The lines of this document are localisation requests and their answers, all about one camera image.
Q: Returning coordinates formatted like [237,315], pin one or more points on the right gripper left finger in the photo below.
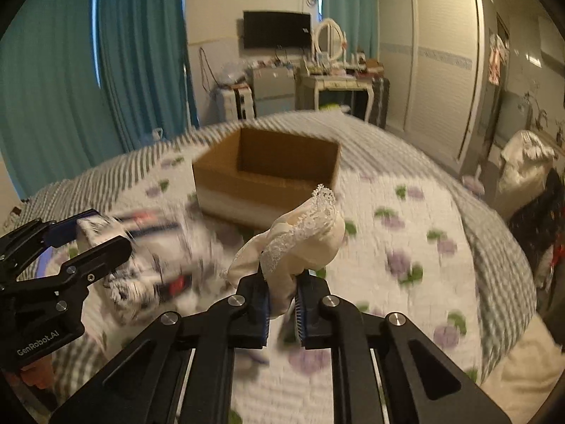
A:
[179,369]

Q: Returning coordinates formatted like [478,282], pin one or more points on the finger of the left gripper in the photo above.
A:
[92,265]
[25,244]

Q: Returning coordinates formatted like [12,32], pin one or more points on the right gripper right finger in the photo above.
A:
[385,369]

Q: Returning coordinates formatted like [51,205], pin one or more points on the black white patterned cloth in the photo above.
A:
[177,261]

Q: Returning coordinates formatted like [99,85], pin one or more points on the cream lace sock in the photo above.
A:
[306,238]

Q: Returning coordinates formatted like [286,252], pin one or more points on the white floral quilt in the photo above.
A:
[283,383]

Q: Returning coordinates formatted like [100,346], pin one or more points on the grey checked bedsheet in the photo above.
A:
[441,176]

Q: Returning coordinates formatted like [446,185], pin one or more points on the brown cardboard box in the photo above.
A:
[254,176]

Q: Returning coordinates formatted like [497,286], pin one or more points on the teal left curtain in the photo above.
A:
[83,81]

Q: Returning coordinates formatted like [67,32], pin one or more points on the teal curtain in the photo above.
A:
[83,81]
[358,20]

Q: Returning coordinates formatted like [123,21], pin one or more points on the white black suitcase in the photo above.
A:
[235,103]

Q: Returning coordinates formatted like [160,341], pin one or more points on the white bundled laundry bag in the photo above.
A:
[526,163]

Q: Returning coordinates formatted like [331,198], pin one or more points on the grey mini fridge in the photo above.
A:
[274,90]

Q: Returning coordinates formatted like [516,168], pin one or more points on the white dressing table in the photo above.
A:
[309,87]

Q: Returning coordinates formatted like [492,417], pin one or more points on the oval vanity mirror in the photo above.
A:
[328,41]

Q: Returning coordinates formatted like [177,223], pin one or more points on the white wardrobe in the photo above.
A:
[434,53]

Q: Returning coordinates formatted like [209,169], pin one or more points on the teal right curtain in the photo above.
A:
[358,20]

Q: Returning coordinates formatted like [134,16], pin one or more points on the black wall television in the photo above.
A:
[275,30]

